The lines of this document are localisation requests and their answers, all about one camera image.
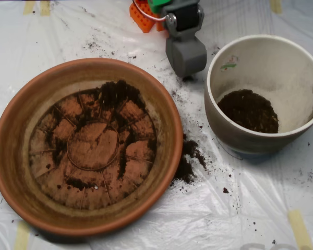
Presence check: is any dark soil pile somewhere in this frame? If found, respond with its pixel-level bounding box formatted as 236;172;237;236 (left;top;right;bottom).
45;79;157;191

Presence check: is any orange honeycomb robot base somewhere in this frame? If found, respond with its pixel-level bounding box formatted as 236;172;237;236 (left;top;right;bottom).
129;0;157;34

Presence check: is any white ceramic pot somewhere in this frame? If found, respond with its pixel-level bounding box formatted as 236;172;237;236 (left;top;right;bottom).
203;34;313;156

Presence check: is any spilled soil heap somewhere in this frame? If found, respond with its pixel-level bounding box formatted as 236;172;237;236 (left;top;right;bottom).
171;134;208;185

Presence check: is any terracotta plant saucer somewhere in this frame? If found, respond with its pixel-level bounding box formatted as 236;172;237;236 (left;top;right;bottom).
0;57;183;238

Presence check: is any beige masking tape strip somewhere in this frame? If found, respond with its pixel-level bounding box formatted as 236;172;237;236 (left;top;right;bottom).
22;0;37;15
14;220;31;250
287;209;313;250
270;0;282;14
40;0;52;17

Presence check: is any clear plastic cover sheet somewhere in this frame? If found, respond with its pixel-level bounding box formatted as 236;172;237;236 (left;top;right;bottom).
0;0;313;250

